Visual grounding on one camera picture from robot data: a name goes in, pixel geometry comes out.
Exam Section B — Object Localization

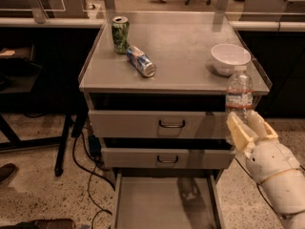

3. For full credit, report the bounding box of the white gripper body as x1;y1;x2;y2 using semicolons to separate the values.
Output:
246;141;300;184

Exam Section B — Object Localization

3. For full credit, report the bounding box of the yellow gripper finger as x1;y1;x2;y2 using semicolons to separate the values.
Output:
226;112;256;154
248;111;278;141

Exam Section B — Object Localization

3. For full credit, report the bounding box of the clear plastic water bottle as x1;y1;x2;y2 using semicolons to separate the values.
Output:
225;65;254;145

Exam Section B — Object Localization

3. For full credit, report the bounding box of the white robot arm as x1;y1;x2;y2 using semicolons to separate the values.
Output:
226;111;305;229

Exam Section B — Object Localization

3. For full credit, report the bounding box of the grey drawer cabinet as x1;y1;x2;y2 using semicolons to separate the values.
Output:
77;10;271;178

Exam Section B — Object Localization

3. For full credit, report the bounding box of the grey bottom drawer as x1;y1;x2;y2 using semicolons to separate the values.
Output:
111;173;225;229

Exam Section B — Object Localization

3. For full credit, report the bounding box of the grey drawer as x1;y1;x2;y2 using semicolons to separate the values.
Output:
89;110;229;139
102;148;235;169
111;173;225;229

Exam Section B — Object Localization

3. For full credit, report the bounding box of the grey middle drawer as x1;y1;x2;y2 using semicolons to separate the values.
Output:
102;148;235;169

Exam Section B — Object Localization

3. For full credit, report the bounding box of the grey top drawer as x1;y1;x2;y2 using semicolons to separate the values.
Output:
89;110;229;139

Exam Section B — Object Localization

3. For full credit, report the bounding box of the white bowl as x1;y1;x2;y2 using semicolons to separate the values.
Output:
211;44;251;75

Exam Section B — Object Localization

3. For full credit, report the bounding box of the blue soda can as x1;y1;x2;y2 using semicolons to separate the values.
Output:
126;45;156;77

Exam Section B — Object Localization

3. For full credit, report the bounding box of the black power adapter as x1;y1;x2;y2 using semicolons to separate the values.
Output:
88;135;101;157

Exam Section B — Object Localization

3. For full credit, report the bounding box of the green soda can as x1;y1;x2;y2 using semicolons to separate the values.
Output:
112;15;130;53

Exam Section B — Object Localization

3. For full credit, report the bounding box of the dark shoe bottom left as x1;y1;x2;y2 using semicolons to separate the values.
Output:
0;219;76;229

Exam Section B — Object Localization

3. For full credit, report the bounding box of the brown shoe left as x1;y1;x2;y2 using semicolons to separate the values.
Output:
0;163;17;184

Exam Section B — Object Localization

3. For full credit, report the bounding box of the black floor cable right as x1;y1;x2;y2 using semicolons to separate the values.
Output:
234;156;287;221

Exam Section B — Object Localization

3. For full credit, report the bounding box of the black floor cable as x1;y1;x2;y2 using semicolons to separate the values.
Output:
71;131;116;229
234;156;287;221

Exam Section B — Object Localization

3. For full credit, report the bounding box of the black floor cable left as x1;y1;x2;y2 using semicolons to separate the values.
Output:
71;131;116;229

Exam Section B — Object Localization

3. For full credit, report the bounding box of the black table leg frame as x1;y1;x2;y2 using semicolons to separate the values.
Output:
0;115;71;177

